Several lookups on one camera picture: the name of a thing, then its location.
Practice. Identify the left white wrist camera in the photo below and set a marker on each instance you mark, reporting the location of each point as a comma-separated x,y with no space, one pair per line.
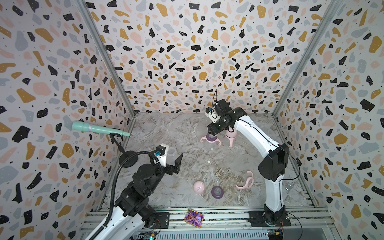
160,154

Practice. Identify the colourful holographic card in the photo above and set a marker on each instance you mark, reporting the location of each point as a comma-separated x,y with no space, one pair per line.
194,218

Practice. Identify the black microphone stand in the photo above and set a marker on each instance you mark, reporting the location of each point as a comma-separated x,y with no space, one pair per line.
124,154

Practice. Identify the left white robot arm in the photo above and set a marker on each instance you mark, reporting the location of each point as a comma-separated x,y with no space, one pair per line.
131,212

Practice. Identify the mint green microphone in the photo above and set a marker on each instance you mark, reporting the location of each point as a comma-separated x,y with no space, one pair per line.
86,127

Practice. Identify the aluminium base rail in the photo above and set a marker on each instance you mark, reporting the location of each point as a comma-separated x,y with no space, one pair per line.
219,223

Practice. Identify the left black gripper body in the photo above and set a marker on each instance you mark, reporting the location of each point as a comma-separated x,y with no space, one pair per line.
170,169

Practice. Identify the left corner aluminium post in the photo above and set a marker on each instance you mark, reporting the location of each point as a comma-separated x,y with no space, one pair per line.
86,15

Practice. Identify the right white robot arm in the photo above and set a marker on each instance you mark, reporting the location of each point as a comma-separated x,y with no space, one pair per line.
272,168

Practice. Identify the right corner aluminium post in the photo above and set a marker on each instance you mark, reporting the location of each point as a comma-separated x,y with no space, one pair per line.
317,37

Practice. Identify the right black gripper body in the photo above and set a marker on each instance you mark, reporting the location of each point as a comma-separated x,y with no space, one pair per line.
217,127

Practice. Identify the small clear baby bottle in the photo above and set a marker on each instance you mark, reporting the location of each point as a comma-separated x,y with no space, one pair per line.
210,146

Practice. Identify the clear silicone nipple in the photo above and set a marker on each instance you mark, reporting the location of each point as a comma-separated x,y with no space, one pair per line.
217,180

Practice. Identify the purple bottle collar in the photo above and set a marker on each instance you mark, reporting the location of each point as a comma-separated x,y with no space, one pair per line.
211,138
217,192

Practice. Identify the corner aluminium post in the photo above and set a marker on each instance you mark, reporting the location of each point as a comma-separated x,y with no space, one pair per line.
317,37
86,15

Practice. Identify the pink bottle cap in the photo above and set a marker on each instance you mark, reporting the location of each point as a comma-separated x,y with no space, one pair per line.
199,187

